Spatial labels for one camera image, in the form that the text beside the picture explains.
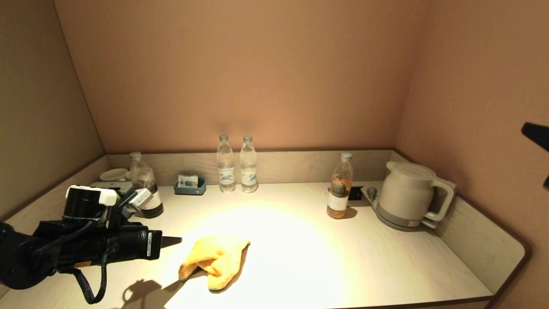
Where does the grey kettle base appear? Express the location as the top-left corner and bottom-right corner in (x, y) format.
(371, 201), (439, 232)

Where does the grey-blue tissue box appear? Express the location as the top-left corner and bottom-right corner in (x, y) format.
(88, 182), (135, 192)

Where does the small blue tray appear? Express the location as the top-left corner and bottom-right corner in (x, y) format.
(174, 177), (207, 196)

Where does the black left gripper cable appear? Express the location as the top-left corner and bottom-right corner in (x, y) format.
(70, 206), (109, 305)

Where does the dark liquid bottle white label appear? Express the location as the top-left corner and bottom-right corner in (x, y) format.
(130, 151), (164, 219)

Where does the orange microfibre cloth grey underside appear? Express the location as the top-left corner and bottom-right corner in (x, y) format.
(178, 235), (251, 293)

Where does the amber tea bottle white cap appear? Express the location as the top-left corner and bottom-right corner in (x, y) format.
(327, 152), (354, 220)

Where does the white ceramic cup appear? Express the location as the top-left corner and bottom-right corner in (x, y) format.
(100, 168), (132, 182)

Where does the recessed black power socket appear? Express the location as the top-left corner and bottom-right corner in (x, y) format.
(328, 186), (370, 208)

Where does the left wrist small camera box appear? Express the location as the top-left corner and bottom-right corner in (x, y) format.
(122, 188), (154, 213)

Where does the white electric kettle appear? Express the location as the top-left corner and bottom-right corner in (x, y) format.
(377, 161), (456, 224)

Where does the clear water bottle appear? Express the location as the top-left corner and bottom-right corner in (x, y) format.
(217, 135), (237, 193)
(240, 136), (259, 194)

